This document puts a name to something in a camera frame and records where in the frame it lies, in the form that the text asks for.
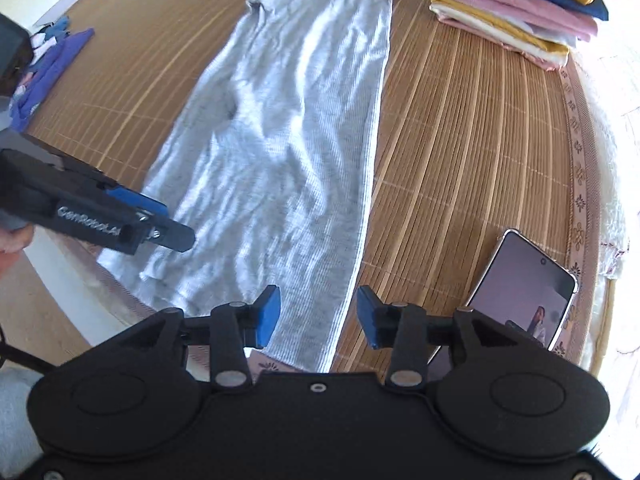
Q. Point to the person's leg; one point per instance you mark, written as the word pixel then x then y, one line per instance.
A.
pixel 15 420

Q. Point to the person's left hand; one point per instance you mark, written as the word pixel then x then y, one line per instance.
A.
pixel 12 250

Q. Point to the purple knit garment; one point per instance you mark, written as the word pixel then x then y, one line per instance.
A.
pixel 50 67

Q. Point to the smartphone with clear case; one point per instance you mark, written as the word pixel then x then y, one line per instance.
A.
pixel 520 285

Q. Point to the light grey knit garment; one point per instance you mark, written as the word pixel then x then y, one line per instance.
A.
pixel 280 135

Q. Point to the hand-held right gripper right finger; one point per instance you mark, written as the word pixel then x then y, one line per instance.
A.
pixel 364 316

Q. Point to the pile of unfolded clothes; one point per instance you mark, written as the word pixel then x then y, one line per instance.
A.
pixel 50 35

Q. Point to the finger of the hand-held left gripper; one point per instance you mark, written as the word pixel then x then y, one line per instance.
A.
pixel 142 203
pixel 172 235

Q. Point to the stack of folded clothes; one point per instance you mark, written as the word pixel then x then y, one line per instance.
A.
pixel 520 5

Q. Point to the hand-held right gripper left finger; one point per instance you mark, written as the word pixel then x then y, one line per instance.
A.
pixel 272 315

